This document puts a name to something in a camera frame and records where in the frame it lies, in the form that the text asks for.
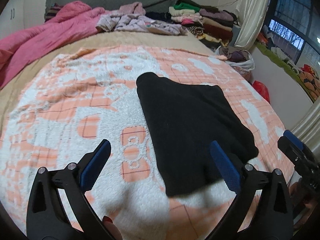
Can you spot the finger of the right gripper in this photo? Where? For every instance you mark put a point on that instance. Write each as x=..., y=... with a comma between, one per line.
x=300, y=155

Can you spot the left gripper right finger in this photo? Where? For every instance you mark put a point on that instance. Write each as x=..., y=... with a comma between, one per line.
x=261, y=208

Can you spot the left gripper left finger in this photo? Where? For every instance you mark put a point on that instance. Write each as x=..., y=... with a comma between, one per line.
x=46, y=216

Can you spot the black printed t-shirt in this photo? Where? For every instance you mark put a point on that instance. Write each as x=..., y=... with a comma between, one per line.
x=183, y=120

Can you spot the white bag of clothes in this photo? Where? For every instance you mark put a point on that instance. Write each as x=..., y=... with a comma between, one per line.
x=236, y=57

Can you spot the stack of folded clothes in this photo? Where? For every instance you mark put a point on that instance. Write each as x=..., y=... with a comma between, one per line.
x=210, y=25

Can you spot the left hand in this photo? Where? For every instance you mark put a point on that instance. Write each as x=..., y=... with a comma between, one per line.
x=108, y=223

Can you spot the red plastic bag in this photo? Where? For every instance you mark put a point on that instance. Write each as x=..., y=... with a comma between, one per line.
x=262, y=90

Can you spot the green windowsill cloth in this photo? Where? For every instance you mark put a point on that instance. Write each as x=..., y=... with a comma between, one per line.
x=305, y=76

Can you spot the beige bed sheet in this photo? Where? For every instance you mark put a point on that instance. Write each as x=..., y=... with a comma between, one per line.
x=10, y=93

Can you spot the peach white plush blanket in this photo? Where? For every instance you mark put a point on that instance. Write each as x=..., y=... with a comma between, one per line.
x=79, y=99

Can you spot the window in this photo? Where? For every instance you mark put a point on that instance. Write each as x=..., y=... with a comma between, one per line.
x=294, y=25

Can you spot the white curtain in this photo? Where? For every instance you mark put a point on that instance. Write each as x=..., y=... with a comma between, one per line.
x=251, y=15

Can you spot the pink quilt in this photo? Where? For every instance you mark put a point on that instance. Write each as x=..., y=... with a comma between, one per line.
x=75, y=21

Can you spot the white wardrobe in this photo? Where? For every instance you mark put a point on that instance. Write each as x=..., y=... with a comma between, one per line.
x=12, y=18

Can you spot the striped dark garment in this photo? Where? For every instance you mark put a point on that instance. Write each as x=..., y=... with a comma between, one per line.
x=52, y=11

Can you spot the lilac crumpled garment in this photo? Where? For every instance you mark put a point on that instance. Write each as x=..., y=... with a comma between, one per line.
x=132, y=18

